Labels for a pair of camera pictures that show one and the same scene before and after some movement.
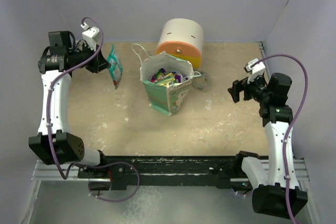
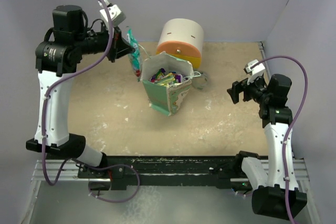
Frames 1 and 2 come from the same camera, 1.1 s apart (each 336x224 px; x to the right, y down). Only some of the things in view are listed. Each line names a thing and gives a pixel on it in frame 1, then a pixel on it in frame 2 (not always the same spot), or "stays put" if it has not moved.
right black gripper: [238, 86] stays put
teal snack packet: [115, 69] → [135, 57]
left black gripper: [98, 63] → [119, 47]
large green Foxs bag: [166, 80] stays put
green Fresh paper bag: [167, 99] stays put
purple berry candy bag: [178, 77] stays put
